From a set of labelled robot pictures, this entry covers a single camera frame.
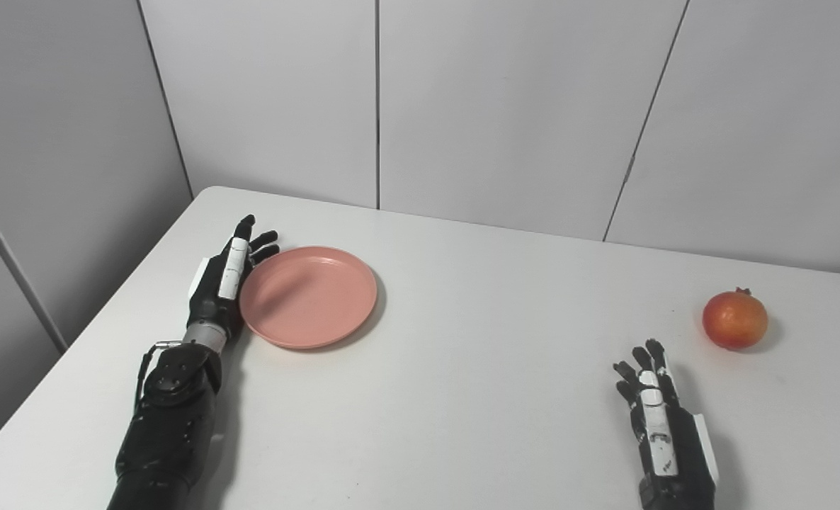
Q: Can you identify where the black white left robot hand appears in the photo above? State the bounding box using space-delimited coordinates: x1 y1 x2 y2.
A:
185 215 280 348

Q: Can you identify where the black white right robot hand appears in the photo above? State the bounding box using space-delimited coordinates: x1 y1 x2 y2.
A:
612 339 720 510

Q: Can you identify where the pink round plate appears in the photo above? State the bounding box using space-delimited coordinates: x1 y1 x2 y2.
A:
239 246 378 351

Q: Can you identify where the red orange pomegranate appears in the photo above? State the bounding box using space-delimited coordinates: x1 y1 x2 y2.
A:
702 287 769 351

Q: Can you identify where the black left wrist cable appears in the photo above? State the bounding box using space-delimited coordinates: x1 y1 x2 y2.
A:
134 341 183 412

